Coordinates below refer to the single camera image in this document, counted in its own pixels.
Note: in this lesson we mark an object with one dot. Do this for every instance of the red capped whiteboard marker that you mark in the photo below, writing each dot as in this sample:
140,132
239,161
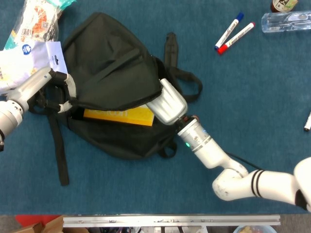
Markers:
234,38

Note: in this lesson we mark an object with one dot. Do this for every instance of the red flat object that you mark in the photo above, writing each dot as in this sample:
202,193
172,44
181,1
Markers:
29,218

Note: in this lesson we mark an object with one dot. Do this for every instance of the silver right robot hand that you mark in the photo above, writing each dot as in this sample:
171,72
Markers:
168,104

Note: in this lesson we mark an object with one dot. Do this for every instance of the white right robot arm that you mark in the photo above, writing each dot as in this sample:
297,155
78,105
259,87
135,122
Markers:
211,153

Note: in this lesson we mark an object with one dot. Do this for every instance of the aluminium rail profile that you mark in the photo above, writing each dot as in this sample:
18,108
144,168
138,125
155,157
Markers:
170,221

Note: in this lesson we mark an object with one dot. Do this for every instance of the light blue round container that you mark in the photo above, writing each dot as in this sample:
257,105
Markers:
252,229

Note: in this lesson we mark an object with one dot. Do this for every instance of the teal plastic package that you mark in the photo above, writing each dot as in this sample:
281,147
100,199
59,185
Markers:
65,3

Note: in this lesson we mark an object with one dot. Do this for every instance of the white snack bag blue logo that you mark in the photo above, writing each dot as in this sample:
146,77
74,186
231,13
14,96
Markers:
19,63

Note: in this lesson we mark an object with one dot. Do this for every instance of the white yellow Lexicon book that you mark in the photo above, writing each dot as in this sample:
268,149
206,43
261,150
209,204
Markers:
116,116

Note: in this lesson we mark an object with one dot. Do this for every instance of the brown glass bottle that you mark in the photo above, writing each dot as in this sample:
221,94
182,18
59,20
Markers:
283,4

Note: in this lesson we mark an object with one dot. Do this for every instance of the blue capped whiteboard marker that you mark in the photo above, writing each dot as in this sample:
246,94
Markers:
229,30

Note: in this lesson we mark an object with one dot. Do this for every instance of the black capped whiteboard marker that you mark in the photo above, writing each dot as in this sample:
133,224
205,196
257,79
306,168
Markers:
307,123

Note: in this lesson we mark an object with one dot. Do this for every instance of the brown cardboard box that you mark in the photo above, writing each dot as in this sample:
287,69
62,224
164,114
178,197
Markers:
52,224

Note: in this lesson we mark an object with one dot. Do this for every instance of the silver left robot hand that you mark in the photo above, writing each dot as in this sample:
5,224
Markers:
31,85

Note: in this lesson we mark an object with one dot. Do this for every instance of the black fabric backpack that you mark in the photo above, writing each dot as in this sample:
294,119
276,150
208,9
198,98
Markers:
109,60

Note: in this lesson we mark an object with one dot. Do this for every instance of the clear snack bag orange print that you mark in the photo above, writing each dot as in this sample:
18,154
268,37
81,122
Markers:
34,21

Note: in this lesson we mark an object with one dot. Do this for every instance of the clear plastic pencil case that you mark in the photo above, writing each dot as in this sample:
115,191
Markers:
279,21

